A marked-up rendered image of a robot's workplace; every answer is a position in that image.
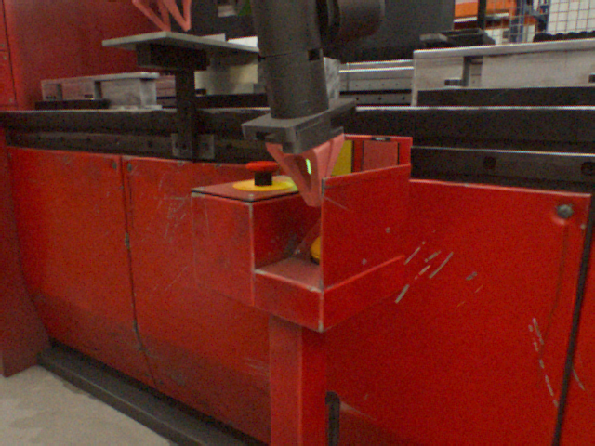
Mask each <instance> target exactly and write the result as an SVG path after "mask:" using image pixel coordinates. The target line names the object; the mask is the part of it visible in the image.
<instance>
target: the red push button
mask: <svg viewBox="0 0 595 446"><path fill-rule="evenodd" d="M279 167H280V166H279V164H277V163H276V162H274V161H252V162H250V163H248V164H247V165H246V169H247V172H249V173H254V186H259V187H267V186H272V173H276V171H278V170H279Z"/></svg>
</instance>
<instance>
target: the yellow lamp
mask: <svg viewBox="0 0 595 446"><path fill-rule="evenodd" d="M351 160H352V141H346V140H344V142H343V145H342V147H341V150H340V152H339V155H338V157H337V160H336V163H335V165H334V168H333V170H332V174H331V176H334V177H337V176H343V175H349V174H351Z"/></svg>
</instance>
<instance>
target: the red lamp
mask: <svg viewBox="0 0 595 446"><path fill-rule="evenodd" d="M396 162H397V143H387V142H366V141H365V142H364V157H363V172H366V171H372V169H378V168H384V167H390V166H395V165H396Z"/></svg>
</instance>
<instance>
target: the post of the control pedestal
mask: <svg viewBox="0 0 595 446"><path fill-rule="evenodd" d="M269 322H270V383H271V446H325V397H326V339H327V331H325V332H323V333H319V332H315V331H313V330H311V329H309V328H306V327H303V326H301V324H298V323H296V322H293V321H290V320H287V319H284V318H281V317H279V316H276V315H274V314H271V313H269Z"/></svg>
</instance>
